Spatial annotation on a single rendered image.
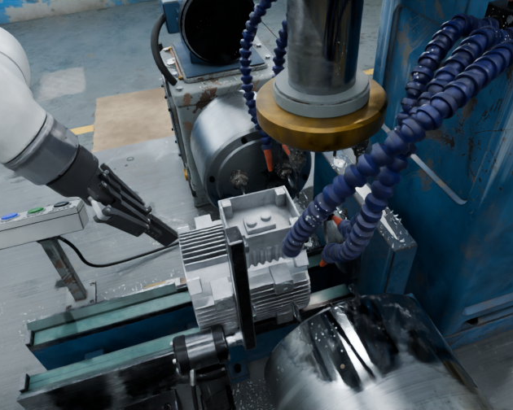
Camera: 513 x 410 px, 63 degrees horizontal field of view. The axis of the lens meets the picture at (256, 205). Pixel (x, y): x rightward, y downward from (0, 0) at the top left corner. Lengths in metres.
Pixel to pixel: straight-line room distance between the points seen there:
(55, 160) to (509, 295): 0.80
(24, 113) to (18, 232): 0.39
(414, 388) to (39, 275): 0.95
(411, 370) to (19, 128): 0.54
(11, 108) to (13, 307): 0.68
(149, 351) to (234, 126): 0.46
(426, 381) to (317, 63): 0.38
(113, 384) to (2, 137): 0.48
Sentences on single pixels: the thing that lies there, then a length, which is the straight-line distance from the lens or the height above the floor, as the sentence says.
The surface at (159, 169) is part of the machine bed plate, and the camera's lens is 1.40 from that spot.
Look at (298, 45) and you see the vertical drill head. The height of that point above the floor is 1.42.
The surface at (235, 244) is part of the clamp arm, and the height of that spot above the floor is 1.25.
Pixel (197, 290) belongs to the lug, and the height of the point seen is 1.08.
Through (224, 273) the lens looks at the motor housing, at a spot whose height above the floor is 1.08.
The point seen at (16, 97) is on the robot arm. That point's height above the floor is 1.39.
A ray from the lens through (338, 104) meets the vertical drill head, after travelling 0.54.
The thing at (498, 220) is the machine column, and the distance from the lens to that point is 0.67.
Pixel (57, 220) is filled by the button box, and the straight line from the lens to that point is 0.91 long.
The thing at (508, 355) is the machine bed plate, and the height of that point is 0.80.
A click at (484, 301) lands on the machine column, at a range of 0.89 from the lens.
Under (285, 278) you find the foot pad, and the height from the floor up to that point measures 1.07.
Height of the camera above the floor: 1.62
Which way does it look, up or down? 43 degrees down
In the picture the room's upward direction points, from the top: 5 degrees counter-clockwise
